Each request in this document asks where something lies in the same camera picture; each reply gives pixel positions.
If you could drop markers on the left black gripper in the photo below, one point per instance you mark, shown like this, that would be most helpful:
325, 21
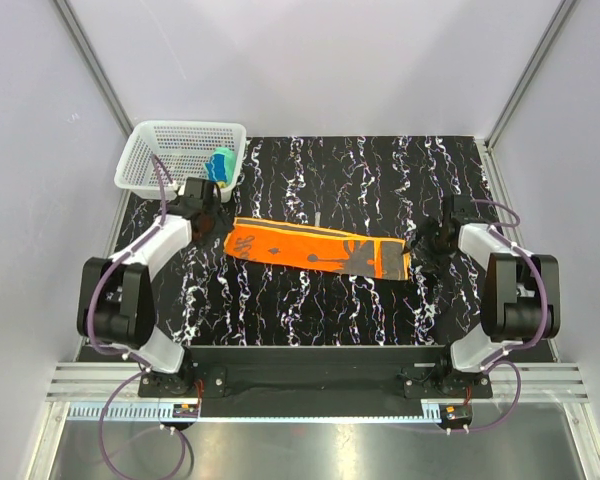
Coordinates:
221, 224

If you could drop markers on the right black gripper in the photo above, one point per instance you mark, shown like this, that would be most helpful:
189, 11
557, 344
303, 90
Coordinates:
431, 227

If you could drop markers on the yellow blue crocodile towel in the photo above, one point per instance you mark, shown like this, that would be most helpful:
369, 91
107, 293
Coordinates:
220, 166

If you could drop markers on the orange grey towel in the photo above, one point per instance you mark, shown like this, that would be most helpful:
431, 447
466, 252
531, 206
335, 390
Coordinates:
320, 249

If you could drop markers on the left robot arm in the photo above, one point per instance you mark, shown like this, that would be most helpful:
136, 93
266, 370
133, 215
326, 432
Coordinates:
116, 310

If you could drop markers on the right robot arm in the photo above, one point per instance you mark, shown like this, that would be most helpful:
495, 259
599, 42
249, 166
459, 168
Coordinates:
520, 305

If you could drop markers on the white perforated plastic basket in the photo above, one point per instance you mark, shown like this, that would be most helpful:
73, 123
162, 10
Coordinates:
184, 148

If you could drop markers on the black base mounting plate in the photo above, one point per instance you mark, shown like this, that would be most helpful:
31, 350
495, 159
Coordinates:
413, 371

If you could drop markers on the right small connector board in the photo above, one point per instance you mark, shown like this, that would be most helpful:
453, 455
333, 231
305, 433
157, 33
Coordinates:
457, 413

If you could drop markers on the small connector board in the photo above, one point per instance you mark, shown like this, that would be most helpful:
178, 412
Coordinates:
186, 410
457, 413

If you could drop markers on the left small connector board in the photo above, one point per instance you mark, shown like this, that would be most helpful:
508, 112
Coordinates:
186, 410

